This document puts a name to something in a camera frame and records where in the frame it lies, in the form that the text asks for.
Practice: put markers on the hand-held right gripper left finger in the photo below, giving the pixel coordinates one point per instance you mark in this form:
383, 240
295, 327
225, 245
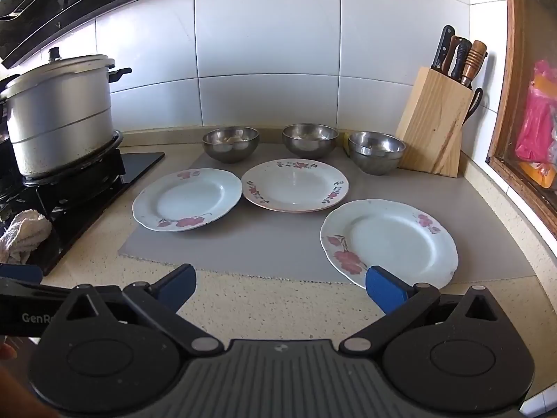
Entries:
178, 286

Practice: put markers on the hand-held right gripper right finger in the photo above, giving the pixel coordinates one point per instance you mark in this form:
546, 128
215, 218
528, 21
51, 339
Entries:
385, 289

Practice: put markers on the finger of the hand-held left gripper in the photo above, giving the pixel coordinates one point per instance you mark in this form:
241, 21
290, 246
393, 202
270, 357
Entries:
19, 273

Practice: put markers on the pale blue pink-flower plate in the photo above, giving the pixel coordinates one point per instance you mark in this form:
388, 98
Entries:
391, 244
187, 200

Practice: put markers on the stainless steel bowl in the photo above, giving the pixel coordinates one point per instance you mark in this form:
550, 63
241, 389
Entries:
376, 154
230, 146
310, 141

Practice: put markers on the white floral rim plate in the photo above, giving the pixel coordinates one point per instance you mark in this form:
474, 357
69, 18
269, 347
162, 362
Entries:
296, 185

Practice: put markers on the person's left hand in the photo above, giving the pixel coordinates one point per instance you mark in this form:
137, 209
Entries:
8, 394

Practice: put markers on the white crumpled cloth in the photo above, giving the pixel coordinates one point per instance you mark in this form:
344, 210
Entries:
21, 235

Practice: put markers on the black gas stove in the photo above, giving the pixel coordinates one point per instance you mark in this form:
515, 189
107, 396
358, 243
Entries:
82, 191

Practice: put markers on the grey counter mat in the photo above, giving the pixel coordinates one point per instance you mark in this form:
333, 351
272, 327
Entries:
278, 239

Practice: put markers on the yellow sponge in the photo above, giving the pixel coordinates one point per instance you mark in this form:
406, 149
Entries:
346, 143

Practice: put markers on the silver lidded cooking pot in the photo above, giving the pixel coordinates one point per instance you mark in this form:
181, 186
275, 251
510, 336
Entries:
61, 117

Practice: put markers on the wooden knife block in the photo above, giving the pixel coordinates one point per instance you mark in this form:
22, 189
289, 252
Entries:
435, 126

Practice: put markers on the pink plastic bag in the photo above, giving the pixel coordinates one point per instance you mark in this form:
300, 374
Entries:
537, 126

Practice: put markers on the black range hood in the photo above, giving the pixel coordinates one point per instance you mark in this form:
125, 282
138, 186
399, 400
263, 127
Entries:
78, 4

